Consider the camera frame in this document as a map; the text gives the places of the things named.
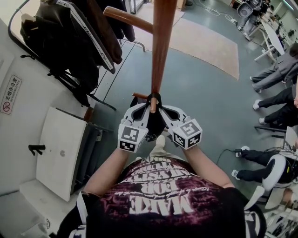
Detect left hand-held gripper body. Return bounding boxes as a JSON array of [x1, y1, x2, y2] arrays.
[[118, 119, 149, 153]]

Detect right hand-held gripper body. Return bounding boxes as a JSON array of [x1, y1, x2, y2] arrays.
[[172, 116, 203, 149]]

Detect black backpack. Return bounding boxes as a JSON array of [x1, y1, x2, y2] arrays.
[[129, 93, 169, 142]]

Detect wooden coat stand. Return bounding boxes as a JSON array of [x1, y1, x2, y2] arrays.
[[103, 0, 178, 114]]

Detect person's left forearm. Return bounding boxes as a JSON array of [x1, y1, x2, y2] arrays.
[[83, 148, 130, 198]]

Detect person's right forearm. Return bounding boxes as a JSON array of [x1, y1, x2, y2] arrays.
[[180, 146, 235, 189]]

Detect rack of dark coats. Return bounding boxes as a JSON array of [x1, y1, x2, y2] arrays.
[[8, 0, 146, 112]]

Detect person's beige trousers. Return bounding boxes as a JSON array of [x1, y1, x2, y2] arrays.
[[148, 143, 186, 165]]

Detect dark sink cabinet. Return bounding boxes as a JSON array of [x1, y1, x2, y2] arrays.
[[69, 102, 115, 196]]

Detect beige rug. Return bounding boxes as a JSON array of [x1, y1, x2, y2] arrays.
[[169, 18, 240, 81]]

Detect brown hanging jacket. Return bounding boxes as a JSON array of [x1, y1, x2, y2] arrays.
[[86, 0, 123, 65]]

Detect dark hanging jacket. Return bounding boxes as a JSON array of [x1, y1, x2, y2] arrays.
[[111, 0, 136, 42]]

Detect black faucet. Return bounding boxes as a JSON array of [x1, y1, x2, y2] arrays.
[[28, 144, 46, 156]]

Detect person's dark printed t-shirt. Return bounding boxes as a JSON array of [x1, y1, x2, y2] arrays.
[[59, 158, 267, 238]]

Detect white shell wearable rig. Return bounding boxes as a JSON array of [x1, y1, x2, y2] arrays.
[[237, 1, 254, 17], [262, 154, 287, 192]]

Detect pale floor mat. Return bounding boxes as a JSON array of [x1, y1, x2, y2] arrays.
[[132, 2, 186, 33]]

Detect black white-striped jacket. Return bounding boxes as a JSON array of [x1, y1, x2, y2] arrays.
[[34, 0, 116, 74]]

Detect red-marked wall sign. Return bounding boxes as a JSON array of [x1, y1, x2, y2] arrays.
[[0, 74, 23, 116]]

